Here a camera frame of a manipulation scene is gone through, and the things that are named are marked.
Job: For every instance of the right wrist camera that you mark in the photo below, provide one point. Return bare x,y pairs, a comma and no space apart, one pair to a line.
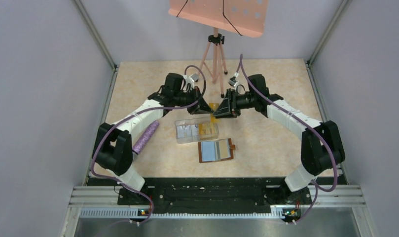
233,80

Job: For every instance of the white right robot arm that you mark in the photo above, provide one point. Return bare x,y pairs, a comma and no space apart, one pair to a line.
321,144

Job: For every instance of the pink music stand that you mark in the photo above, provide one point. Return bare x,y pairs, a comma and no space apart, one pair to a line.
243,17

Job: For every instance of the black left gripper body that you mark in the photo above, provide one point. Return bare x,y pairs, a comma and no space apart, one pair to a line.
193,95

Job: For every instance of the purple glitter microphone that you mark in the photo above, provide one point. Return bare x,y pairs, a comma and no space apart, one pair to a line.
145,137

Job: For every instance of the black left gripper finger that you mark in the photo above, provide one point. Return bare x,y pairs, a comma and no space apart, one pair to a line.
193,110
203,106

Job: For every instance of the silver vip card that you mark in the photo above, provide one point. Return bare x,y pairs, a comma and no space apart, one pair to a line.
183,131
194,129

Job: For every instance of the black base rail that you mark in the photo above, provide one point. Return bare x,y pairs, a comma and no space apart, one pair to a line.
215,195

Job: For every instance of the clear plastic card box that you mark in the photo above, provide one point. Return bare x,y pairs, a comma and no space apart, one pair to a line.
198,138

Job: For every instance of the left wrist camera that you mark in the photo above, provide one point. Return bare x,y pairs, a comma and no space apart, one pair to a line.
190,80

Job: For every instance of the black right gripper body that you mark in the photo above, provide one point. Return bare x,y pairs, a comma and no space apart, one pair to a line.
241,102

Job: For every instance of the brown leather card holder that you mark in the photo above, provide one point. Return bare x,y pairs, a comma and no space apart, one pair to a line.
207,151

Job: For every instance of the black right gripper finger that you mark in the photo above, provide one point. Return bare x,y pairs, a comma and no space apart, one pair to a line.
226,105
228,115

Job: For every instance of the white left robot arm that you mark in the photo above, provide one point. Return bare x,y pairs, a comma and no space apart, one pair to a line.
113,149

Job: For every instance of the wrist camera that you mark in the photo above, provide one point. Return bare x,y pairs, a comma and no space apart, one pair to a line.
190,80
233,80

